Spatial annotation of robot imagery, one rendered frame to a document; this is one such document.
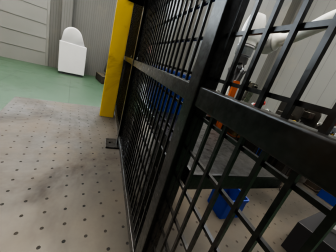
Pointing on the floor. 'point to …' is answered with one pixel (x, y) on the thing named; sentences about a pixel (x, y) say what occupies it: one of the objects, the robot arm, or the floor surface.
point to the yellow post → (116, 56)
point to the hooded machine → (72, 53)
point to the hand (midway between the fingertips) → (227, 91)
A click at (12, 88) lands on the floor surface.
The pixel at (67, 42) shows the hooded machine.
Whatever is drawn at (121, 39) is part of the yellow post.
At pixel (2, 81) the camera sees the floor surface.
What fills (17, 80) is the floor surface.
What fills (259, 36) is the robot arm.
